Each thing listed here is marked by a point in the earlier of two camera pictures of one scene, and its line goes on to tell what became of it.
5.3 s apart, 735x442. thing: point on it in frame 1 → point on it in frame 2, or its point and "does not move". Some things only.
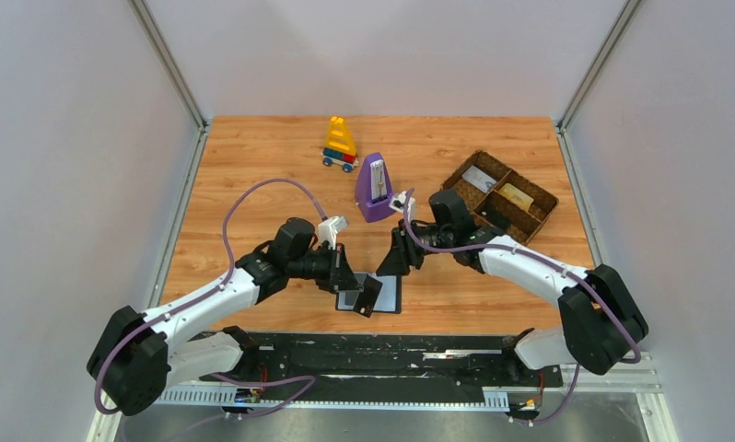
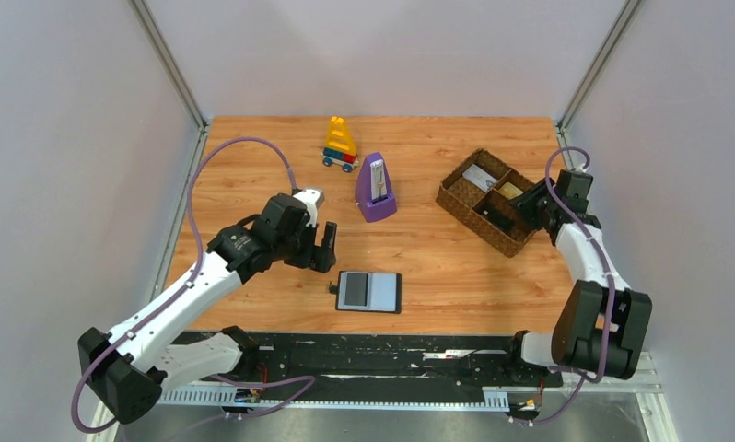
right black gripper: x=408 y=245 → x=531 y=203
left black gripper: x=341 y=268 → x=314 y=245
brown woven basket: x=502 y=196 does not move
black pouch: x=367 y=295 → x=499 y=215
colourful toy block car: x=339 y=148 does not move
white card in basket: x=478 y=178 does not move
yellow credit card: x=519 y=197 does not move
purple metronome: x=372 y=192 does not move
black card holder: x=390 y=297 does not move
